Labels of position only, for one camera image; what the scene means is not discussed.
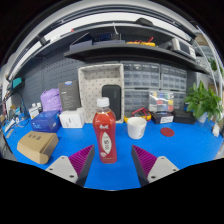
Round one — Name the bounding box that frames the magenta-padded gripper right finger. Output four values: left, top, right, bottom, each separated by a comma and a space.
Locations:
130, 144, 181, 187

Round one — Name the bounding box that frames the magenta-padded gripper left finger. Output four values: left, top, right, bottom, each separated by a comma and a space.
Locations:
45, 144, 96, 188

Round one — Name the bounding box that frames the red drink bottle white cap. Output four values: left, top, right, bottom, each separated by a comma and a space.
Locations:
92, 96, 118, 164

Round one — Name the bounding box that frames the brown cardboard box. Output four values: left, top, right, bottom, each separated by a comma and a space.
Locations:
16, 130, 60, 165

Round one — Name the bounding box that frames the flat round red coaster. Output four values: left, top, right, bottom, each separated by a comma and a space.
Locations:
159, 127, 176, 138

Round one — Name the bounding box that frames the white cup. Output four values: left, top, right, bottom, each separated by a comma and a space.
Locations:
126, 116, 148, 140

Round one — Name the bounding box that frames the blue cardboard box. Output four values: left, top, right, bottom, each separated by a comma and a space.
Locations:
30, 110, 62, 134

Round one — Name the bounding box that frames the white carton box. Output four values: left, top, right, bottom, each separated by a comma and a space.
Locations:
58, 107, 86, 129

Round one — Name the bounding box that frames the black box white label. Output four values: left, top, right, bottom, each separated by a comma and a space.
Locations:
150, 111, 175, 125

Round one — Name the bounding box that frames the black flat case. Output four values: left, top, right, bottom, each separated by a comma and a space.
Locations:
172, 108, 198, 126

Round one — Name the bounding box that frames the yellow multimeter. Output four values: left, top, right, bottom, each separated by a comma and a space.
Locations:
123, 108, 153, 124

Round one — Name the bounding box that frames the small white labelled box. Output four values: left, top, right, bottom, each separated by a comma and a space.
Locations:
29, 106, 40, 120

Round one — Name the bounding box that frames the white plug adapter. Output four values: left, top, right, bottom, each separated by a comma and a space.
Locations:
212, 123, 222, 138

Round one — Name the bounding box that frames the purple plastic bag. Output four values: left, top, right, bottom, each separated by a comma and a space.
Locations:
40, 88, 63, 113

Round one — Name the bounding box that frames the grey small-parts drawer cabinet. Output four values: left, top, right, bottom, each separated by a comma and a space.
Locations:
123, 89, 151, 116
173, 90, 187, 111
160, 64, 188, 92
122, 61, 161, 90

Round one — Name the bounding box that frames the dark grey upright box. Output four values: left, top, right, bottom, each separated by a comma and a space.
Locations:
58, 79, 82, 112

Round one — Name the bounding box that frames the green potted plant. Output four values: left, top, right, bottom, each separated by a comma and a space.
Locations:
183, 80, 223, 124

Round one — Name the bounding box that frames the black rounded hard case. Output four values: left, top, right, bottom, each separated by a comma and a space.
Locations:
101, 84, 122, 121

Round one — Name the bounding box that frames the white perforated tray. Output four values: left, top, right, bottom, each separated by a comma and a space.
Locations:
77, 63, 125, 124

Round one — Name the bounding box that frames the dark overhead shelf unit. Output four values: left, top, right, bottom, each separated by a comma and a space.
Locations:
33, 16, 211, 75

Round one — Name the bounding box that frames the long white overhead light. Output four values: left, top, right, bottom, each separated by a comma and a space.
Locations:
41, 11, 198, 43

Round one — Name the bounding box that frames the red test lead cable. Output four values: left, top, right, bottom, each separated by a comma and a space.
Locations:
130, 106, 150, 118

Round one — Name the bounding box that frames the teal wall-mounted box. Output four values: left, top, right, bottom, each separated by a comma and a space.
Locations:
11, 77, 24, 90

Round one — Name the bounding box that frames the white wire shelf rack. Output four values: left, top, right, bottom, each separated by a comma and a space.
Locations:
194, 29, 224, 101

